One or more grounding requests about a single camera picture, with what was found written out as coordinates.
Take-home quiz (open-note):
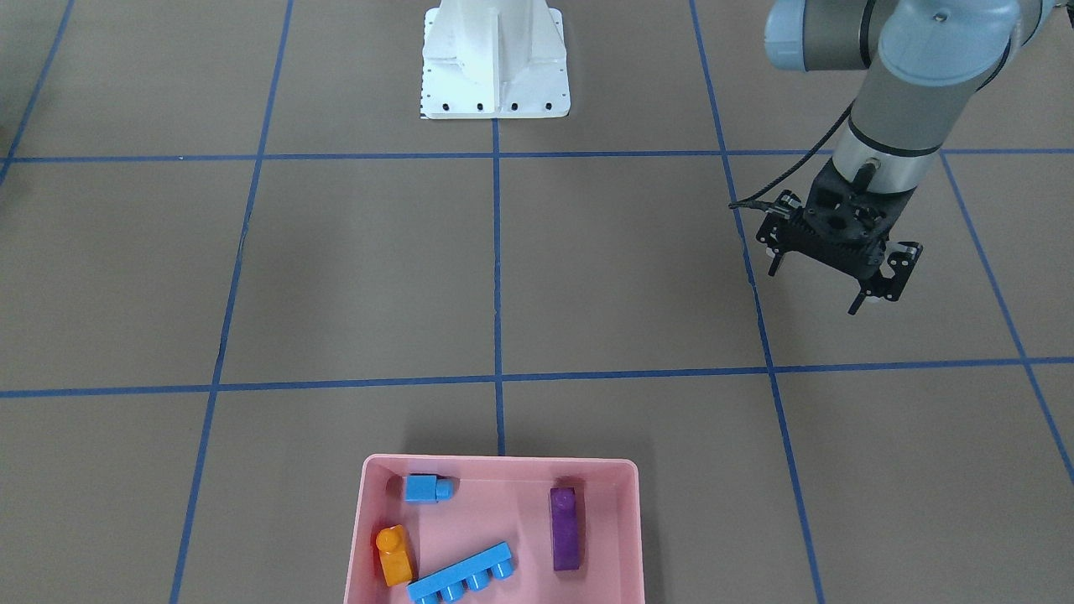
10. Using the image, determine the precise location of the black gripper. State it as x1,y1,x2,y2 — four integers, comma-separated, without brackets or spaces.
755,159,924,316

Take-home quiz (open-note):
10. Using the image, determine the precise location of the purple long block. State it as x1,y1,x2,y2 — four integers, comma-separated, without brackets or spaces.
549,487,582,572

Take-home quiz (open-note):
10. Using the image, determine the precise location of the small blue block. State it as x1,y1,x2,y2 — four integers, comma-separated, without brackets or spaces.
403,474,456,504

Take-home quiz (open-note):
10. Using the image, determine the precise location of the long blue block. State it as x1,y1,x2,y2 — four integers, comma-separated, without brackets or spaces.
407,542,516,603

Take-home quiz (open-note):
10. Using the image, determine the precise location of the orange block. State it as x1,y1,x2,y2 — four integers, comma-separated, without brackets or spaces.
373,524,417,587

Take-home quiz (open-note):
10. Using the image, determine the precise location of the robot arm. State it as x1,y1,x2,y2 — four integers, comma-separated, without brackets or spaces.
730,1,1054,315

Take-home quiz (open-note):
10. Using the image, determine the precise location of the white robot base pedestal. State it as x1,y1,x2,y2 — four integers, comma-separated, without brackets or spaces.
420,1,571,120

